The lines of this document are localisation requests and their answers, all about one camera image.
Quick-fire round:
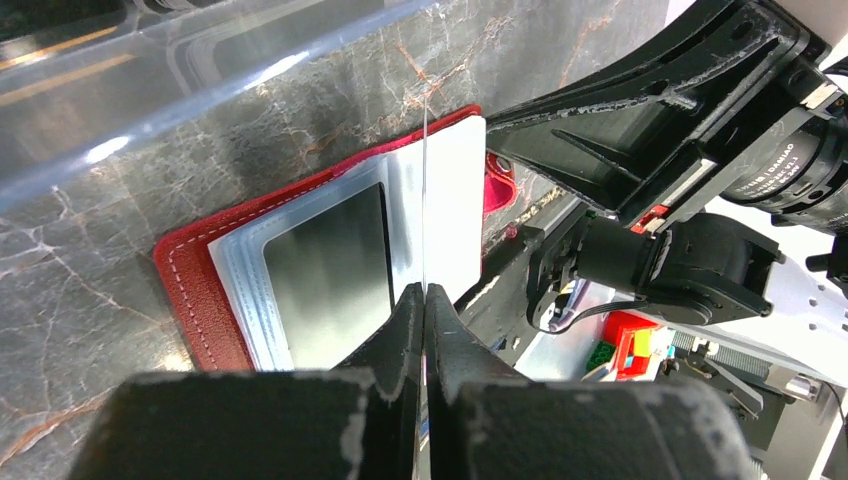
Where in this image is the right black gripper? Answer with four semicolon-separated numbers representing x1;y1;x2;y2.
486;1;847;236

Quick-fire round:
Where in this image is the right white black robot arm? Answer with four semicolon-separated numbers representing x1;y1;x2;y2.
487;1;847;385

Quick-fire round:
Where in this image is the clear box with black cards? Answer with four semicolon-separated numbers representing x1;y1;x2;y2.
1;0;426;209

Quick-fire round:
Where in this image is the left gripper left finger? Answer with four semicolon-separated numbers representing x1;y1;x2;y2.
70;284;424;479

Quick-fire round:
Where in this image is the red leather card holder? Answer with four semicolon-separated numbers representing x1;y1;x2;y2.
154;127;490;371

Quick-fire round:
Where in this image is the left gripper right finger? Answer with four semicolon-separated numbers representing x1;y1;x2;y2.
424;284;756;479

